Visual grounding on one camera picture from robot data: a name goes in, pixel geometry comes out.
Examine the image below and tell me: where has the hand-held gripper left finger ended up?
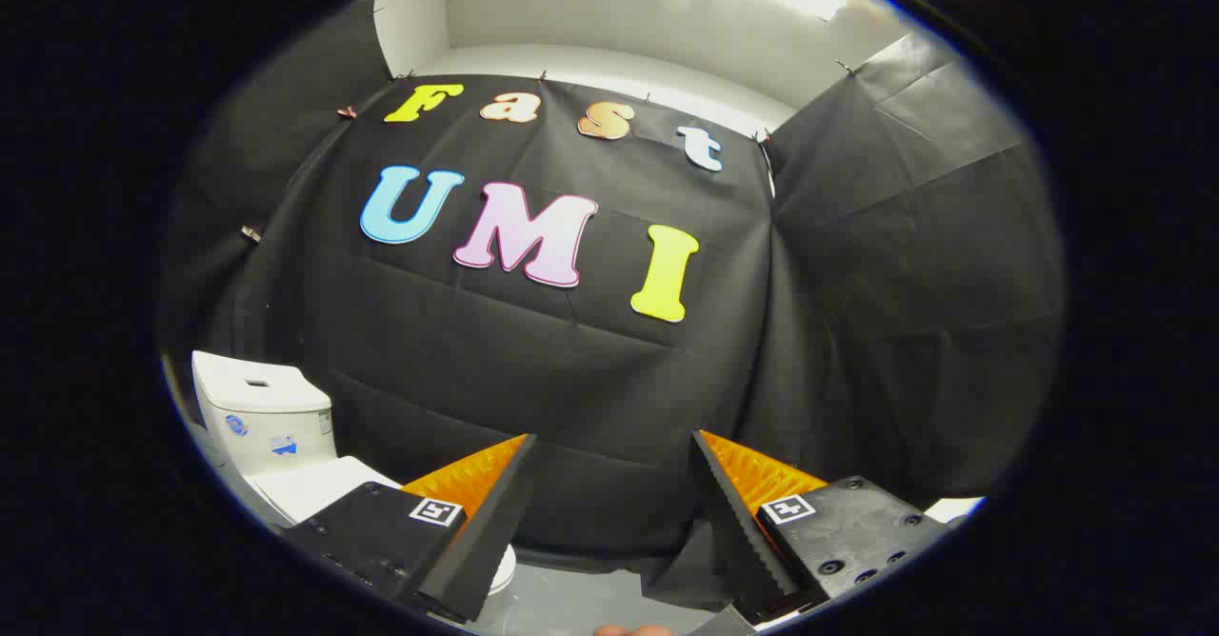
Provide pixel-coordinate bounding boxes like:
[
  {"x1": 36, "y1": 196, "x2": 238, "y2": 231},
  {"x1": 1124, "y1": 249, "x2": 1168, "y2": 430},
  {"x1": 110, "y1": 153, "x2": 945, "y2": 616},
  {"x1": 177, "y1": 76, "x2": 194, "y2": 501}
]
[{"x1": 284, "y1": 433, "x2": 538, "y2": 624}]

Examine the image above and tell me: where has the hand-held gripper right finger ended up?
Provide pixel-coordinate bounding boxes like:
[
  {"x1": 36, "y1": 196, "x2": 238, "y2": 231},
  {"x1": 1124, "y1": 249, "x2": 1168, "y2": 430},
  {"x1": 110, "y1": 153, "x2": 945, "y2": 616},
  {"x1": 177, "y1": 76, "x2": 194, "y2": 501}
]
[{"x1": 689, "y1": 429, "x2": 955, "y2": 626}]

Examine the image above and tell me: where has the black backdrop cloth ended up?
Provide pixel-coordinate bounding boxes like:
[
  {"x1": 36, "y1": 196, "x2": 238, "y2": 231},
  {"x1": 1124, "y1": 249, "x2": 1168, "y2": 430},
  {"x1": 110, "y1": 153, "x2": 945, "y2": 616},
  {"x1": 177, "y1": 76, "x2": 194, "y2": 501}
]
[{"x1": 157, "y1": 0, "x2": 1066, "y2": 608}]

